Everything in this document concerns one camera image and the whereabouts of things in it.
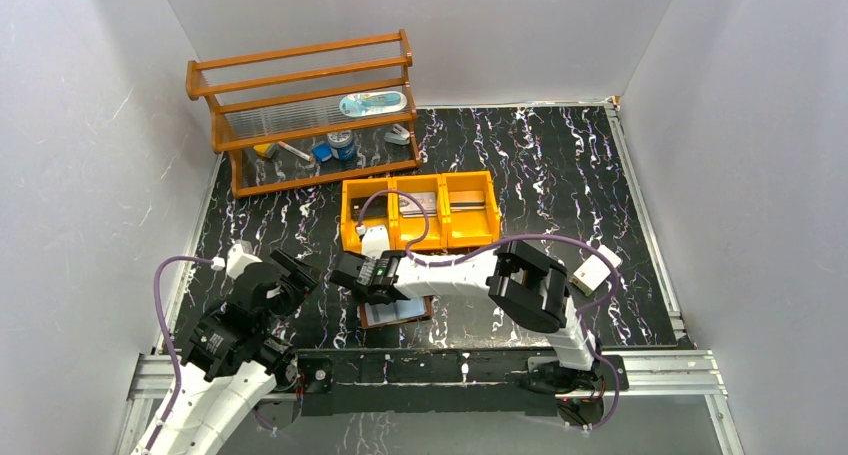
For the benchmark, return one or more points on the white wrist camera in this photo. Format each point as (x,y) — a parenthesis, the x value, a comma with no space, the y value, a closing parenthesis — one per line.
(237,259)
(374,240)

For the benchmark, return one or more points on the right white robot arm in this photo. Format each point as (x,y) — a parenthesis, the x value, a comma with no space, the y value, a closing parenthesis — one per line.
(531,288)

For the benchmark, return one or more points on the blue lidded jar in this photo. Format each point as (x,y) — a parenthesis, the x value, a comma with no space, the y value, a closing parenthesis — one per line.
(342,144)

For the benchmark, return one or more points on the silver card in bin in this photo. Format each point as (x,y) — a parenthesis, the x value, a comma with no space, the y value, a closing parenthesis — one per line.
(418,204)

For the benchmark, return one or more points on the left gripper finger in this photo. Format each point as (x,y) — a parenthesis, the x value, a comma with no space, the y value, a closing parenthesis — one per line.
(296,291)
(296,273)

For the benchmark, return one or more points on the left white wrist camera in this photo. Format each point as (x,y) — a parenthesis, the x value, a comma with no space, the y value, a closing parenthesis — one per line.
(237,259)

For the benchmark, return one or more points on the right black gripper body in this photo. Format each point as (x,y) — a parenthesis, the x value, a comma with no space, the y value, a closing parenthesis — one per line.
(354,275)

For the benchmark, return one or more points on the small blue box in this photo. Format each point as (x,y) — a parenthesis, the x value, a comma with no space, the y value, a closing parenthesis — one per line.
(322,153)

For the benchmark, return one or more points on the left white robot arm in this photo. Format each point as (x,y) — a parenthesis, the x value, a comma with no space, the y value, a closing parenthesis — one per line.
(232,359)

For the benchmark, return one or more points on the black card in bin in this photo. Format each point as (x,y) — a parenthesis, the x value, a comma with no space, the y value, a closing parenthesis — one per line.
(377,208)

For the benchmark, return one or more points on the wooden shelf rack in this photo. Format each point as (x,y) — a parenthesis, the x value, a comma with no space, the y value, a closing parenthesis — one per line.
(292,96)

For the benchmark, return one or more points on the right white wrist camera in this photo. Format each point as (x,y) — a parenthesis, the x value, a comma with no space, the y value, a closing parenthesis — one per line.
(374,240)

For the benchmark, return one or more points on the brown leather card holder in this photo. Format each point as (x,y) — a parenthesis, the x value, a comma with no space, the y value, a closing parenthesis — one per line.
(395,313)

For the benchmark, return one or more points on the white marker pen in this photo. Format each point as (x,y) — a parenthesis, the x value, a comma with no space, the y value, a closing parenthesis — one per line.
(297,152)

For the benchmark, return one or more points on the brown striped card in bin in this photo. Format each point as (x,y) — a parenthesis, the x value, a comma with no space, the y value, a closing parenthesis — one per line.
(469,200)

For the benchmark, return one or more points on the yellow three-compartment bin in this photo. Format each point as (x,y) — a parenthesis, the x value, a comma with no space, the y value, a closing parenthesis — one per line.
(445,231)

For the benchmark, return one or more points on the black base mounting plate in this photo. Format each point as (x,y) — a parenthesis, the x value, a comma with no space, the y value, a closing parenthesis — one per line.
(525,380)

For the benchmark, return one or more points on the yellow sponge block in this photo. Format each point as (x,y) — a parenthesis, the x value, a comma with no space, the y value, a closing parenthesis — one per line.
(266,151)

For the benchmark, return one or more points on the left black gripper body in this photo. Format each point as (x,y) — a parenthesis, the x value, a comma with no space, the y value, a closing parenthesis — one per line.
(294,277)

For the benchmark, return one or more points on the oval blue packaged item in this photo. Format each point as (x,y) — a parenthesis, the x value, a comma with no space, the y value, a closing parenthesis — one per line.
(366,104)

